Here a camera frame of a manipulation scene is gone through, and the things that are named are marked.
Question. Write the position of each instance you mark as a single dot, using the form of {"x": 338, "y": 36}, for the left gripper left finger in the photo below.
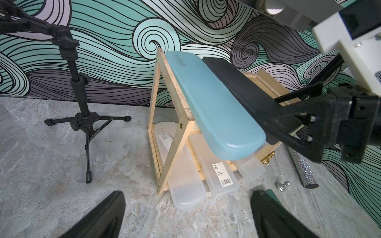
{"x": 104, "y": 221}

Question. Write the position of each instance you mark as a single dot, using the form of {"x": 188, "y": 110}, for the glittery silver tube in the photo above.
{"x": 303, "y": 168}

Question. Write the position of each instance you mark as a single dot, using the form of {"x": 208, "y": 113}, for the black wall-mounted tray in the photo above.
{"x": 296, "y": 14}

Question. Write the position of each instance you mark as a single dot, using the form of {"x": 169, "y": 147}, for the gold knob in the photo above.
{"x": 267, "y": 158}

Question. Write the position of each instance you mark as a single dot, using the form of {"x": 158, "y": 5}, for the light blue pencil case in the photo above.
{"x": 229, "y": 130}

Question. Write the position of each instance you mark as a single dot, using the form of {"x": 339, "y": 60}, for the black pencil case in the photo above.
{"x": 251, "y": 97}

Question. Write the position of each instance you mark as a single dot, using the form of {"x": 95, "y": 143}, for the black mini tripod stand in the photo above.
{"x": 17, "y": 20}

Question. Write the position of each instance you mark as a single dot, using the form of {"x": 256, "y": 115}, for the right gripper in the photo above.
{"x": 359, "y": 126}

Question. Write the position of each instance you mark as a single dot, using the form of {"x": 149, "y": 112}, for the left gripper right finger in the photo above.
{"x": 272, "y": 220}

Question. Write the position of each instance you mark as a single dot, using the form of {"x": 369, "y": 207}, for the wooden two-tier shelf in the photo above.
{"x": 178, "y": 128}

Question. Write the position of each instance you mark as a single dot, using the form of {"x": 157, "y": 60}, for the translucent rectangular pencil case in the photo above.
{"x": 250, "y": 168}

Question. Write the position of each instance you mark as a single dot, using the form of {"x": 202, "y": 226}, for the dark green pencil case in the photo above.
{"x": 271, "y": 193}

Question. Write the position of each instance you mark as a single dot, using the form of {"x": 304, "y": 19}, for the silver knob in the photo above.
{"x": 282, "y": 186}

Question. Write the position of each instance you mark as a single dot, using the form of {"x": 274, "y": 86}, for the translucent case with barcode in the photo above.
{"x": 217, "y": 173}

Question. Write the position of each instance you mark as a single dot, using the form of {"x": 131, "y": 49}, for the rounded translucent pencil case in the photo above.
{"x": 185, "y": 184}

